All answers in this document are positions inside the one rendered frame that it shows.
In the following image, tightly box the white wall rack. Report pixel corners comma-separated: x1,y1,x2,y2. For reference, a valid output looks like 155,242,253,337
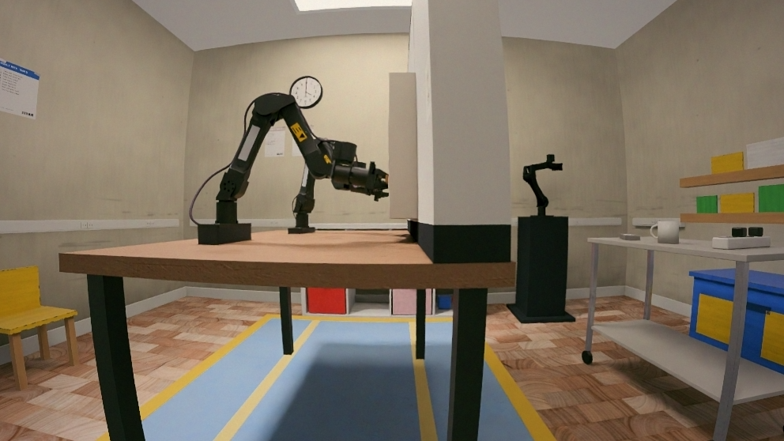
389,72,417,219

